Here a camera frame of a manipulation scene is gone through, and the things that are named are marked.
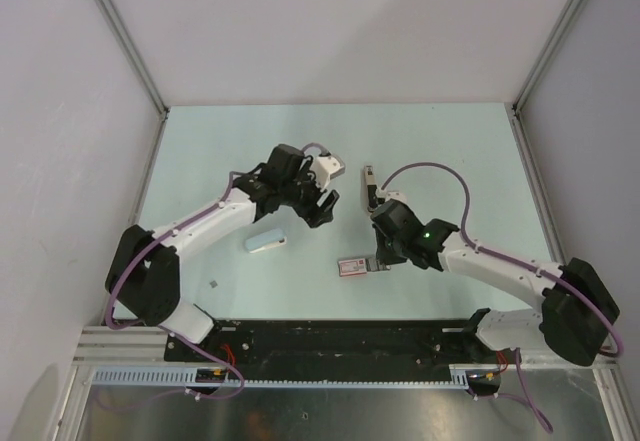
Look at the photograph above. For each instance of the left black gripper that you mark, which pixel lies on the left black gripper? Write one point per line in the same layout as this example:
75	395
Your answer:
313	214

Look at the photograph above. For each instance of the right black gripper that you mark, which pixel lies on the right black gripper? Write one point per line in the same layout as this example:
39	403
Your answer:
382	254

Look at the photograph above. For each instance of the light blue stapler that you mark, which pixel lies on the light blue stapler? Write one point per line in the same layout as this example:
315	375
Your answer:
265	241

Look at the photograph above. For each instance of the red staple box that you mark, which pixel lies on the red staple box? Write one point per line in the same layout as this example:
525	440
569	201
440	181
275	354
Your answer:
359	266

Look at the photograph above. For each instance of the black staple remover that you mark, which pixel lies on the black staple remover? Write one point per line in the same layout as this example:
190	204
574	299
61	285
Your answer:
371	199

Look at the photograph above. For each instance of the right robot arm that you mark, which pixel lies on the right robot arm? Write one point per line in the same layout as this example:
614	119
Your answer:
568	309

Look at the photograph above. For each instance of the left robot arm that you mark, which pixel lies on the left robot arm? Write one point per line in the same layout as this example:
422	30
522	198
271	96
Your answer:
145	273

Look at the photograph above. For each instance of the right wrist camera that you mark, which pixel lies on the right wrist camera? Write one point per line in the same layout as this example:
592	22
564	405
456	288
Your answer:
383	196

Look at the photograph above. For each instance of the left aluminium frame post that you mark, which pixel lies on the left aluminium frame post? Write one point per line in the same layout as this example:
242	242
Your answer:
125	41

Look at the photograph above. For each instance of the aluminium frame post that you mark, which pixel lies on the aluminium frame post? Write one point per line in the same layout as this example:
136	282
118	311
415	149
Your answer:
125	41
560	30

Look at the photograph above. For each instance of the right aluminium frame post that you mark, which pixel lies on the right aluminium frame post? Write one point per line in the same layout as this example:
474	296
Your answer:
560	30

